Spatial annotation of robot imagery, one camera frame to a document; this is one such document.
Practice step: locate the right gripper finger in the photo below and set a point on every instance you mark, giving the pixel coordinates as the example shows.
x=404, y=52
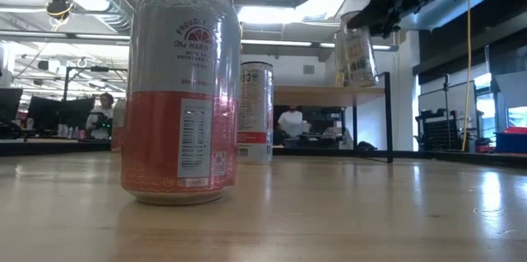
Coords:
x=364, y=18
x=386, y=25

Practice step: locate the white Celsius peach can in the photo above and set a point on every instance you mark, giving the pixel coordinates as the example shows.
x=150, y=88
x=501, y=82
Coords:
x=257, y=113

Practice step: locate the orange and white seltzer can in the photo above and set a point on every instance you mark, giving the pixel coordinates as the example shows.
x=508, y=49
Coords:
x=181, y=89

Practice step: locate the wooden shelf black metal legs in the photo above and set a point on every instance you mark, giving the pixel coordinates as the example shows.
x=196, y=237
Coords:
x=325, y=96

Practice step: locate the long ceiling light tube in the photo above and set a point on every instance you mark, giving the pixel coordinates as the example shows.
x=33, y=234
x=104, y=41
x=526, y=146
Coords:
x=381, y=47
x=276, y=43

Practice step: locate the black pegboard rack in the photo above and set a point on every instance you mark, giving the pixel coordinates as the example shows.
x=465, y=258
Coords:
x=438, y=134

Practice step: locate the person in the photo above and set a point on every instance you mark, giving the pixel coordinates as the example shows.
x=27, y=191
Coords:
x=291, y=124
x=99, y=120

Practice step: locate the blue storage bin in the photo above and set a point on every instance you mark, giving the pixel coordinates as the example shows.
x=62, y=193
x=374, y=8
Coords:
x=510, y=143

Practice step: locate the black yellow ceiling device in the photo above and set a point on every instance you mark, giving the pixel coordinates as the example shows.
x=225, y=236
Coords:
x=59, y=6

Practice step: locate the black computer monitor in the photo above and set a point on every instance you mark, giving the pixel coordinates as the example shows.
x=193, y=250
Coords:
x=10, y=103
x=53, y=111

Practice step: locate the grey wall vent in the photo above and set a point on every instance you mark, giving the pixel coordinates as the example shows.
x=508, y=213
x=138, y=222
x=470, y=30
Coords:
x=309, y=69

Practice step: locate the silver ventilation duct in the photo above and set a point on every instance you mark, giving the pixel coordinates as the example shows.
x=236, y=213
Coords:
x=119, y=21

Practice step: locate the black aluminium station frame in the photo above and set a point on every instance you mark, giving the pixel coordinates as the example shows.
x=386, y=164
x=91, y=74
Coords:
x=53, y=148

